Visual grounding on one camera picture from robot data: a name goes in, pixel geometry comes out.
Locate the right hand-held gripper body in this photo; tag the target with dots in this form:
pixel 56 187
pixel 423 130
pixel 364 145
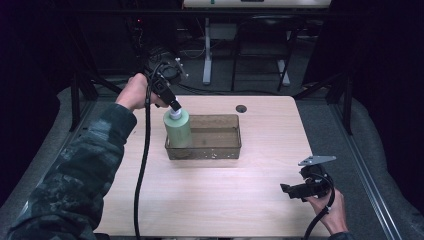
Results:
pixel 315 175

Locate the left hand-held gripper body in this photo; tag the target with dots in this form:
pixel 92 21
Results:
pixel 165 68

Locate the green pump bottle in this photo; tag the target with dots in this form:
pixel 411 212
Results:
pixel 178 130

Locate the brown transparent plastic bin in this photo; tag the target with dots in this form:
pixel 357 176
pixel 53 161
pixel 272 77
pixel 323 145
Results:
pixel 213 138

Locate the person's right hand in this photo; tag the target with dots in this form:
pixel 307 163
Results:
pixel 328 211

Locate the person's left hand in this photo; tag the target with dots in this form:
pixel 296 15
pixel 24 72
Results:
pixel 135 92

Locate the white standing desk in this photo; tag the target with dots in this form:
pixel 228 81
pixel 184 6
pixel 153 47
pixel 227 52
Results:
pixel 208 50

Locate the black metal chair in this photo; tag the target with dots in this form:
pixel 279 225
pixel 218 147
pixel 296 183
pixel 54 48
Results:
pixel 266 50

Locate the aluminium floor rail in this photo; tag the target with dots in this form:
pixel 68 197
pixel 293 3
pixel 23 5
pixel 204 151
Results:
pixel 365 173
pixel 50 166

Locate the black frame stand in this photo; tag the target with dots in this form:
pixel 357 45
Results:
pixel 343 100
pixel 77 100

